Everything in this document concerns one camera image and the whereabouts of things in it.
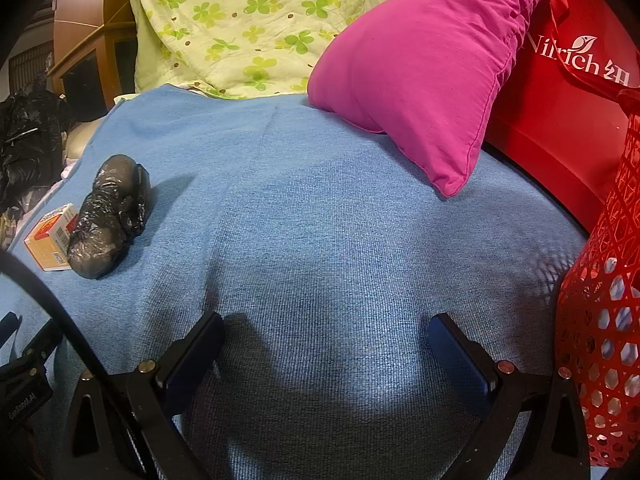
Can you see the green clover print quilt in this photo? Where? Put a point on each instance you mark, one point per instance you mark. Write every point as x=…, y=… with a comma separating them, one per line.
x=240, y=20

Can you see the red plastic mesh basket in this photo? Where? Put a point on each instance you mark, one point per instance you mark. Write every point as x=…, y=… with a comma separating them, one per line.
x=615, y=240

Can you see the black plastic garbage bag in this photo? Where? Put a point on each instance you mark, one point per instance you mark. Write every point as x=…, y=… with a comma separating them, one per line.
x=25, y=135

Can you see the red printed tote bag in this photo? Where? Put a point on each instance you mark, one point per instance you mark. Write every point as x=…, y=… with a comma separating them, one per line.
x=560, y=125

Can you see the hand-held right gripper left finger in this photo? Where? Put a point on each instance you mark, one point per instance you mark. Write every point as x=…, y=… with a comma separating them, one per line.
x=197, y=360

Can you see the crumpled black plastic wad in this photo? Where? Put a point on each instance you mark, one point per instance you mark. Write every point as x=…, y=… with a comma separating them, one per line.
x=105, y=220

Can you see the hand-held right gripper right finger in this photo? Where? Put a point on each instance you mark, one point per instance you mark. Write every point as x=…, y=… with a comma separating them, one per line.
x=460, y=360

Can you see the small orange white box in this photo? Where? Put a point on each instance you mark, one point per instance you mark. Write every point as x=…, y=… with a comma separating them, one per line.
x=45, y=245

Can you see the brown wooden cabinet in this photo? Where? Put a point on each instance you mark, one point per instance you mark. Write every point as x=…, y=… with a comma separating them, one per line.
x=85, y=25

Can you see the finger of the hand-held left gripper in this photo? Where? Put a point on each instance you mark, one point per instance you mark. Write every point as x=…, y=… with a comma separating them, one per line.
x=10, y=324
x=42, y=337

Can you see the magenta pillow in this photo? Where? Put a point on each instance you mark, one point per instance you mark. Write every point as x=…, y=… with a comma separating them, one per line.
x=425, y=60

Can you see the blue blanket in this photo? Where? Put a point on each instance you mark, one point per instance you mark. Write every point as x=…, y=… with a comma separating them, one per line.
x=325, y=235

